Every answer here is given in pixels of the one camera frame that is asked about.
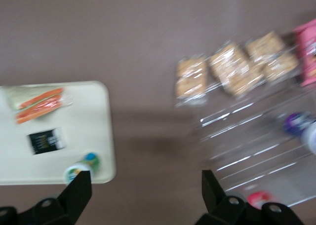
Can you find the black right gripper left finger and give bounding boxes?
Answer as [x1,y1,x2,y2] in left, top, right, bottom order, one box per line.
[0,170,93,225]

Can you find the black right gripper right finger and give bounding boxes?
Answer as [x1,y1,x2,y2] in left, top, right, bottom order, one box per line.
[195,170,306,225]

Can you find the green-capped yogurt bottle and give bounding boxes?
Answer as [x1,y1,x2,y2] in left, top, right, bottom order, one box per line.
[63,152,103,184]

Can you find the cream plastic tray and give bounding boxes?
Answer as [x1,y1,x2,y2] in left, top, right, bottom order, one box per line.
[0,80,117,187]

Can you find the red lid yogurt cup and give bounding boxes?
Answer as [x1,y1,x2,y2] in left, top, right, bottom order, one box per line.
[246,190,279,210]

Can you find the black snack packet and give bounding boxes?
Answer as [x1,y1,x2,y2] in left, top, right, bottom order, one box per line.
[26,127,67,156]

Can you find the clear acrylic tiered shelf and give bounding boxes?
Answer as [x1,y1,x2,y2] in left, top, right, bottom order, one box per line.
[197,80,316,209]

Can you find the wrapped triangle sandwich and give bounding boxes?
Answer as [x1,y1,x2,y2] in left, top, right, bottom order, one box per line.
[4,86,73,125]

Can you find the blue lid yogurt cup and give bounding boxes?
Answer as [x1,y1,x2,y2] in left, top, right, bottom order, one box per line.
[281,111,316,158]

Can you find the rice cracker pack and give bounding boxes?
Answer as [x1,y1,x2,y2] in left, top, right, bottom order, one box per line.
[244,31,301,84]
[174,55,208,105]
[208,42,265,98]

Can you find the pink snack packet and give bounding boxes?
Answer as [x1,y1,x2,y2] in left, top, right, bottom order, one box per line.
[292,18,316,88]

